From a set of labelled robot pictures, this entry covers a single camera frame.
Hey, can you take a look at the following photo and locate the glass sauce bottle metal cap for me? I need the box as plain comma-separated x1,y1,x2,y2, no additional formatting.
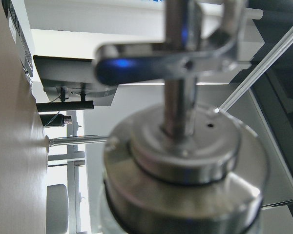
91,0,266,234

